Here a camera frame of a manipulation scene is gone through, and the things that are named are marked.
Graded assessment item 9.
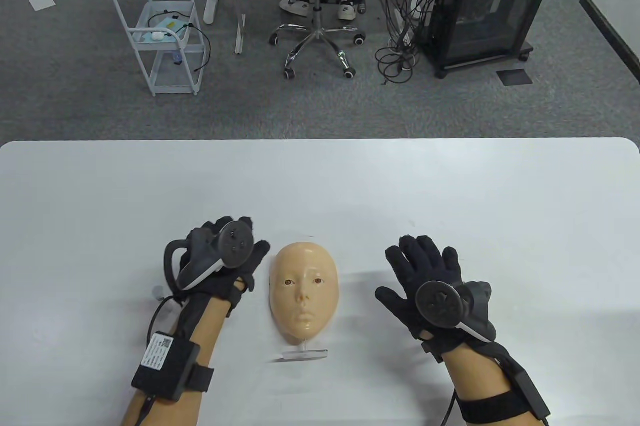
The dark floor plate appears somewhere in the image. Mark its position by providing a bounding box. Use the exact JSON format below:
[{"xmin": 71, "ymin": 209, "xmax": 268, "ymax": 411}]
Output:
[{"xmin": 496, "ymin": 69, "xmax": 533, "ymax": 86}]

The black arm strap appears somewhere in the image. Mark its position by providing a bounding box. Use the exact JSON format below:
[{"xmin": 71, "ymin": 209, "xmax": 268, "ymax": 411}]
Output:
[
  {"xmin": 457, "ymin": 391, "xmax": 532, "ymax": 424},
  {"xmin": 187, "ymin": 364, "xmax": 216, "ymax": 394}
]

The black glove cable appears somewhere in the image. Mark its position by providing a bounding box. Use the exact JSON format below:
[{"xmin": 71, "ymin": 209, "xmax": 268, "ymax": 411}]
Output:
[
  {"xmin": 148, "ymin": 296, "xmax": 184, "ymax": 343},
  {"xmin": 440, "ymin": 391, "xmax": 458, "ymax": 426}
]

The clear acrylic stand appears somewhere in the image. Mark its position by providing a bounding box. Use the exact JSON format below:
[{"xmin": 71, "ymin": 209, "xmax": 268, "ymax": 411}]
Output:
[{"xmin": 281, "ymin": 338, "xmax": 331, "ymax": 361}]

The thin black cart cable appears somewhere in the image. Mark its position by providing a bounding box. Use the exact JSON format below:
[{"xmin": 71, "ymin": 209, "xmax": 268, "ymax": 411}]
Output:
[{"xmin": 147, "ymin": 10, "xmax": 212, "ymax": 73}]

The tangle of black cables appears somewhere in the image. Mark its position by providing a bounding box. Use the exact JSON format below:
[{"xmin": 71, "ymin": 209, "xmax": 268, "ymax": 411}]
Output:
[{"xmin": 375, "ymin": 0, "xmax": 446, "ymax": 86}]

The person's left hand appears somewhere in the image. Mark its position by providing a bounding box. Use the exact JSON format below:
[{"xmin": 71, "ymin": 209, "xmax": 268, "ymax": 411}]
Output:
[{"xmin": 167, "ymin": 216, "xmax": 271, "ymax": 318}]

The black sensor box white label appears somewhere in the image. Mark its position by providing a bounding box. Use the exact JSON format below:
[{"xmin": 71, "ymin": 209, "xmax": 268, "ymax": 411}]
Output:
[{"xmin": 131, "ymin": 331, "xmax": 202, "ymax": 402}]

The person's right forearm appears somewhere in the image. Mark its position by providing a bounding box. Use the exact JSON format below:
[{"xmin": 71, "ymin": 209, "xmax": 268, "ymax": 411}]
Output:
[{"xmin": 442, "ymin": 341, "xmax": 551, "ymax": 426}]

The black cabinet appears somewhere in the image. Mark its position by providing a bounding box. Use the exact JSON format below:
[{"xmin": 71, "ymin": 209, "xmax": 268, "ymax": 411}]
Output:
[{"xmin": 419, "ymin": 0, "xmax": 558, "ymax": 79}]

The grey tracking controller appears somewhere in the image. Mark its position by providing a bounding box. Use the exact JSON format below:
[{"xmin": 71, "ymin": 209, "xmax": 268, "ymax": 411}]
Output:
[
  {"xmin": 164, "ymin": 220, "xmax": 254, "ymax": 292},
  {"xmin": 416, "ymin": 280, "xmax": 497, "ymax": 343}
]

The white wire cart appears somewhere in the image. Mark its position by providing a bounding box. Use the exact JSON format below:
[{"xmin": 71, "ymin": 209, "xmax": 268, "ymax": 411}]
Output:
[{"xmin": 112, "ymin": 0, "xmax": 207, "ymax": 97}]

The person's right hand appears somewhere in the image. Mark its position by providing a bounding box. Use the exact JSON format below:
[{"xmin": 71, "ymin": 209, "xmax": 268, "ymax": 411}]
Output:
[{"xmin": 375, "ymin": 235, "xmax": 471, "ymax": 363}]

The teal box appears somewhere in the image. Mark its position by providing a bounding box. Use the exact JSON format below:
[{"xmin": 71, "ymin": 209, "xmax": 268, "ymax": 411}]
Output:
[{"xmin": 132, "ymin": 16, "xmax": 191, "ymax": 43}]

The beige mannequin face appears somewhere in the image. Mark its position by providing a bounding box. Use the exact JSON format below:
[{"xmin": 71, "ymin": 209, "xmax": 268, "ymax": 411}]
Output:
[{"xmin": 269, "ymin": 241, "xmax": 339, "ymax": 338}]

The white power strip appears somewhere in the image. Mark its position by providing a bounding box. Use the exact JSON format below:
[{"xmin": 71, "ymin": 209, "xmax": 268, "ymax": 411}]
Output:
[{"xmin": 395, "ymin": 9, "xmax": 417, "ymax": 69}]

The person's left forearm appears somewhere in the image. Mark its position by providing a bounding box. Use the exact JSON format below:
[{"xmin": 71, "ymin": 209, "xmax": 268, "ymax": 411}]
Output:
[{"xmin": 120, "ymin": 291, "xmax": 247, "ymax": 426}]

